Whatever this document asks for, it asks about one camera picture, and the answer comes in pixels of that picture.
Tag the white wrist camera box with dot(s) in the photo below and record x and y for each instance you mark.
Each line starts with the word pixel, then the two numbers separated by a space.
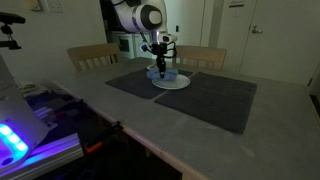
pixel 166 37

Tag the aluminium extrusion rail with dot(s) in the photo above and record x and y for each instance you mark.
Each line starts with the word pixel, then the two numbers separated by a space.
pixel 50 153

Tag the white double light switch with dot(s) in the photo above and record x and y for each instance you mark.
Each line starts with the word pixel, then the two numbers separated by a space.
pixel 53 5

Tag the white kitchen appliance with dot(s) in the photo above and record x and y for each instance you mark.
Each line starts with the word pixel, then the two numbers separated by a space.
pixel 136 47

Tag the small white plate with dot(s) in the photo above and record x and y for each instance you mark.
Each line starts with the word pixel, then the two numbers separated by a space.
pixel 150 67

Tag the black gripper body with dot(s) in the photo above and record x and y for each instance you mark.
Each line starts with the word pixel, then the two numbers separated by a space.
pixel 159 51

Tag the black camera on mount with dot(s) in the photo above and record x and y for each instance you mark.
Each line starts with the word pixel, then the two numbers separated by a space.
pixel 11 18

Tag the small black wall fixture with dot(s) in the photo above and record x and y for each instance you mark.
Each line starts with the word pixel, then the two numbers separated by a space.
pixel 177 29

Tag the beige wall thermostat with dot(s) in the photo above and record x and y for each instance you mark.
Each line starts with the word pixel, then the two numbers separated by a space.
pixel 33 4

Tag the blue microfibre towel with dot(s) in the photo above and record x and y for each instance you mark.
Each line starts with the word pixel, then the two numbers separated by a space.
pixel 170 75

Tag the large white plate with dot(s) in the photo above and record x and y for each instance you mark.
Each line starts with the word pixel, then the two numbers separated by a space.
pixel 176 84

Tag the light wooden slat-back chair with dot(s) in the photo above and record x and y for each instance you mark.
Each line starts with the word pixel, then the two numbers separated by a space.
pixel 200 53
pixel 90 51

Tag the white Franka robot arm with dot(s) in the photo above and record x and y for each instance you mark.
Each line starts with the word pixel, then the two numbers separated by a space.
pixel 140 16

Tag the white robot base blue light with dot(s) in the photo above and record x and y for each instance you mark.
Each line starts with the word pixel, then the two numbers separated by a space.
pixel 16 110

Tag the dark woven placemat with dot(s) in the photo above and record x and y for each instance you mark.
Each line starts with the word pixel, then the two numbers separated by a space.
pixel 133 83
pixel 213 100

